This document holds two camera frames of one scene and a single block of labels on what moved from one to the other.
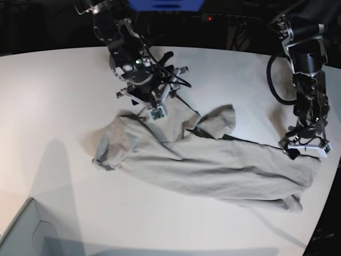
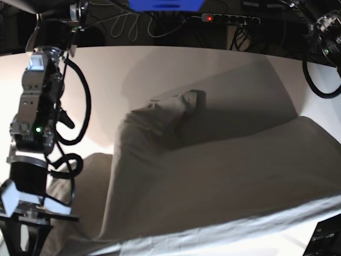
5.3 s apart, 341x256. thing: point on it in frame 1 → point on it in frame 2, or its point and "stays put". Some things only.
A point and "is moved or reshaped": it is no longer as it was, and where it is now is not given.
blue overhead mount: [166, 5] stays put
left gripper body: [152, 90] → [24, 201]
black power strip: [229, 19] stays put
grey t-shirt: [187, 150] is moved or reshaped
